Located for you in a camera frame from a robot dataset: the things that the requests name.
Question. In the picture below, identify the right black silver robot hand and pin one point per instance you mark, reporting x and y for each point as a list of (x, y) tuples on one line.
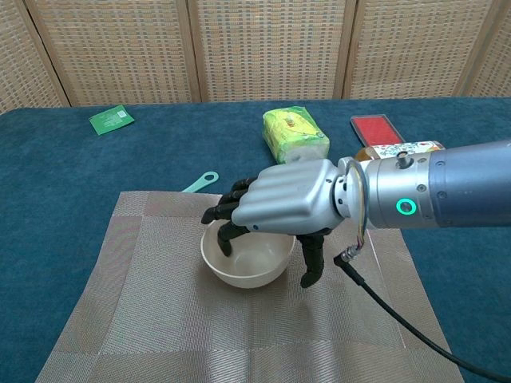
[(287, 195)]

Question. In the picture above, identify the white bowl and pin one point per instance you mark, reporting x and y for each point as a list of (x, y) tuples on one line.
[(255, 265)]

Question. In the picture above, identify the brown woven placemat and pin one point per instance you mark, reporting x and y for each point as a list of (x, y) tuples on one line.
[(159, 319)]

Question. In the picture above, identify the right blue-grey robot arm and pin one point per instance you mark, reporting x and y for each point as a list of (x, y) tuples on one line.
[(451, 187)]

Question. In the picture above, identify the yellow green tissue pack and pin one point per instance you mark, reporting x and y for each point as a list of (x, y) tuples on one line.
[(291, 133)]

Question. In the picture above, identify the mint green brush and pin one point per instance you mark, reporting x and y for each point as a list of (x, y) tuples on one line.
[(201, 181)]

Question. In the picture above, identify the tea bottle with label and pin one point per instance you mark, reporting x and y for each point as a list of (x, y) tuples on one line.
[(383, 151)]

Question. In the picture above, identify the red ink pad case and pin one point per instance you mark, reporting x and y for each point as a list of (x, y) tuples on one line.
[(375, 128)]

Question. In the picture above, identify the woven wooden folding screen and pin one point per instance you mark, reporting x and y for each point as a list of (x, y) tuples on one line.
[(259, 48)]

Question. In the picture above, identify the green square sachet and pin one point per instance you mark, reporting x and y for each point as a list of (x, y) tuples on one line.
[(109, 119)]

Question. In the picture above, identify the blue table cloth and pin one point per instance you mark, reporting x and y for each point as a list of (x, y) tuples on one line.
[(60, 199)]

